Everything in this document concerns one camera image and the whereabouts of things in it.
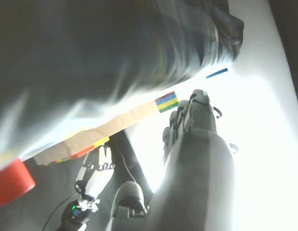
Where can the white and black left hand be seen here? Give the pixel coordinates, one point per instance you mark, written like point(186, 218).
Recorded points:
point(194, 173)

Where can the wooden strip with coloured stripes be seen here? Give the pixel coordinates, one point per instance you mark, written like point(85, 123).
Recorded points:
point(103, 130)

